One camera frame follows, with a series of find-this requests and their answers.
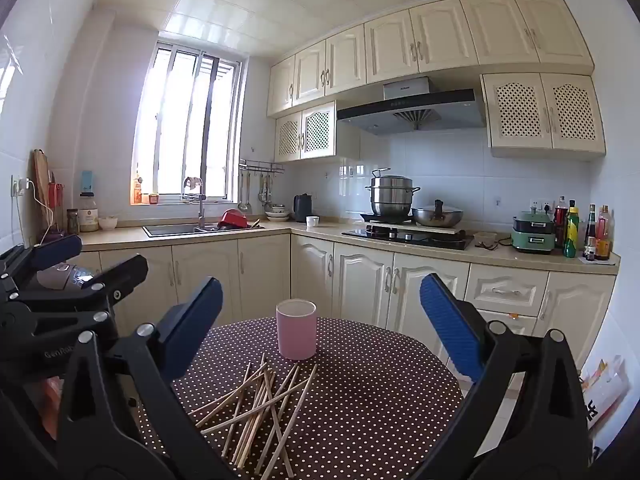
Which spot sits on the clear plastic container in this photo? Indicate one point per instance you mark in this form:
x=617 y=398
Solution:
x=486 y=241

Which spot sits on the hanging metal spatula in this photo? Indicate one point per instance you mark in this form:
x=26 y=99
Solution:
x=263 y=192

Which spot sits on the white wall charger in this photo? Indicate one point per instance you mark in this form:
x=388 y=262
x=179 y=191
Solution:
x=21 y=186

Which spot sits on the stack of bowls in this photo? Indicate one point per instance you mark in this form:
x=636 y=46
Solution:
x=277 y=214

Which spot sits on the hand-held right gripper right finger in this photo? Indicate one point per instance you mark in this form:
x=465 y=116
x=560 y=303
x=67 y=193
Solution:
x=450 y=330

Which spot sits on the stainless steel steamer pot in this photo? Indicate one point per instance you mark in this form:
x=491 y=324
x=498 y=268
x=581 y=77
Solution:
x=392 y=195

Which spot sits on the hanging metal ladle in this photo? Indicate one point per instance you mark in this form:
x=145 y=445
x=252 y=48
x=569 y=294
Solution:
x=244 y=205

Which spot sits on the red pot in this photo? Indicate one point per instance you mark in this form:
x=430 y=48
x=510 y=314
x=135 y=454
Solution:
x=234 y=219

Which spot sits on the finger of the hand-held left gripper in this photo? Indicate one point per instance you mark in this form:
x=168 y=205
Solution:
x=122 y=272
x=55 y=252

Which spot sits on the metal utensil rail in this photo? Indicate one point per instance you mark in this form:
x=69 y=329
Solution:
x=260 y=165

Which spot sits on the beige board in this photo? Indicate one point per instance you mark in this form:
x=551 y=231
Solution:
x=435 y=230

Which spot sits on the small cream lattice door cabinet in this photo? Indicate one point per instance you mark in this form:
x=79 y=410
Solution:
x=315 y=132

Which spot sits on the black induction cooker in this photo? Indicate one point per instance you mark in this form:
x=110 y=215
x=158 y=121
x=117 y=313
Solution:
x=385 y=218

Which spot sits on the barred window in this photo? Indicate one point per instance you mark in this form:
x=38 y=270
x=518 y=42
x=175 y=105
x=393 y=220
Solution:
x=185 y=125

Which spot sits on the cream upper cabinet row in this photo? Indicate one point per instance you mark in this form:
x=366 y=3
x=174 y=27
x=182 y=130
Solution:
x=440 y=35

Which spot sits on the large jar with black lid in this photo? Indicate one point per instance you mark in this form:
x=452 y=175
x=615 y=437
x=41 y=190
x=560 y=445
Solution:
x=88 y=215

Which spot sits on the steel sink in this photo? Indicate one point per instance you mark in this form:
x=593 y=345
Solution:
x=170 y=230

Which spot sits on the metal faucet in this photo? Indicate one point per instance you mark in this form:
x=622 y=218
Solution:
x=201 y=210

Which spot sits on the steel wok with lid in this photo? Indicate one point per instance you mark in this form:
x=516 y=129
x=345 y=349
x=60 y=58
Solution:
x=437 y=216

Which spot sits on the orange bottle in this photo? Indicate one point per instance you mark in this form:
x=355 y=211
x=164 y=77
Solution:
x=137 y=190

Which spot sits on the silver rice cooker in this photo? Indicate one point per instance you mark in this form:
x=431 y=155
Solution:
x=65 y=276

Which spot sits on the bunch of wooden chopsticks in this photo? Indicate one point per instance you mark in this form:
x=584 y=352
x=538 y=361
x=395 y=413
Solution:
x=260 y=402

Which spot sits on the wooden cutting board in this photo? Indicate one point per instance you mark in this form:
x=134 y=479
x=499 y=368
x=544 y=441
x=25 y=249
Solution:
x=42 y=180

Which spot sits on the small dark jar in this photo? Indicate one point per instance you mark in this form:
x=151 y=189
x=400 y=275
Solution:
x=72 y=222

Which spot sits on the group of condiment bottles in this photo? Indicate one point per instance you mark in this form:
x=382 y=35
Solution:
x=571 y=235

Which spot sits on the large cream lattice door cabinet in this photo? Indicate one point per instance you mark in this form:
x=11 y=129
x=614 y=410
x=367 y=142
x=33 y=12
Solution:
x=545 y=110

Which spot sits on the black glass gas stove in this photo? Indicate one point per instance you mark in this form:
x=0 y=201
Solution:
x=405 y=240

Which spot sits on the white bowl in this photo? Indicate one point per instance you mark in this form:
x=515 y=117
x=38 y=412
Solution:
x=108 y=223

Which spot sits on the red hanging bag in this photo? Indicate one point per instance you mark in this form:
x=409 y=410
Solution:
x=56 y=200

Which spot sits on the small white cup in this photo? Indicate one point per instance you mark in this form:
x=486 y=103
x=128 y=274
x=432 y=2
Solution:
x=312 y=221

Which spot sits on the blue box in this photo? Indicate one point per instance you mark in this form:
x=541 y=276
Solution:
x=87 y=182

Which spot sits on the brown polka dot tablecloth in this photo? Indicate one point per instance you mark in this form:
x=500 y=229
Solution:
x=375 y=410

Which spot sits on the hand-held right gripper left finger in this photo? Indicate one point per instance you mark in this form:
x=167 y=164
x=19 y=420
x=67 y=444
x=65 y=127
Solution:
x=192 y=327

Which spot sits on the black kettle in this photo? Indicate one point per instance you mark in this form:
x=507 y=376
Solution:
x=302 y=208

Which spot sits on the green multi-cooker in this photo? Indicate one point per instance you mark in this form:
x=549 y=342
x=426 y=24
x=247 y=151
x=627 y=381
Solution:
x=532 y=235

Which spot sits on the pink cup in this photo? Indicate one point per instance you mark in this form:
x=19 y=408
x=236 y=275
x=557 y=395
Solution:
x=296 y=335

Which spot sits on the range hood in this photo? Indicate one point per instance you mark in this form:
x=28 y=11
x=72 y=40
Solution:
x=410 y=110

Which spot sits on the white wall outlets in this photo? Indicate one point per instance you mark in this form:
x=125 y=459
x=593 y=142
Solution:
x=542 y=206

